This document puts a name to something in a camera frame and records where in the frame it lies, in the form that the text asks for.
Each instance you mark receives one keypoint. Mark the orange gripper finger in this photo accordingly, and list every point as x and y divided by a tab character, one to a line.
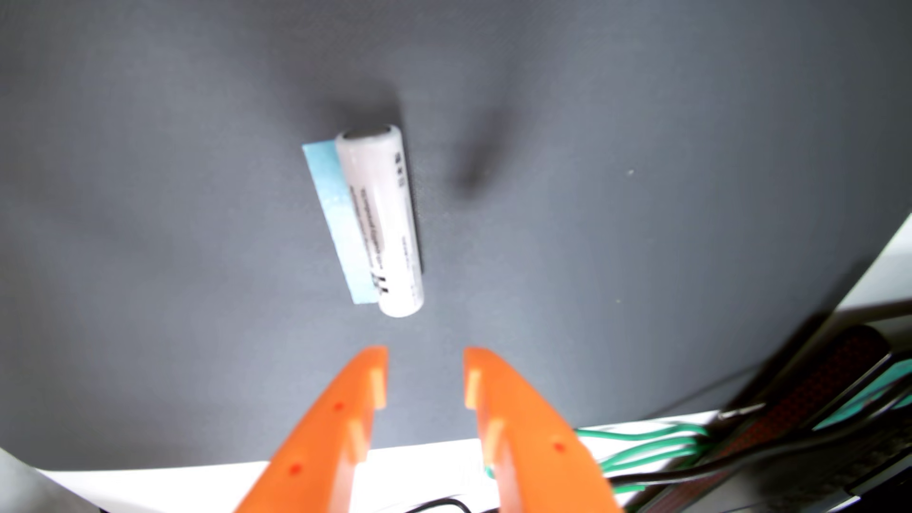
313	456
534	456

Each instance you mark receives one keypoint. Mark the dark grey mat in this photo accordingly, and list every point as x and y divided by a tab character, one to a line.
142	249

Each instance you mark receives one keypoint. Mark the light blue tape strip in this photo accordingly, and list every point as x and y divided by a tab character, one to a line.
333	206

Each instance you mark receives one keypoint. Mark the white cylindrical battery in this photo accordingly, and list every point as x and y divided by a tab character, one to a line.
377	214

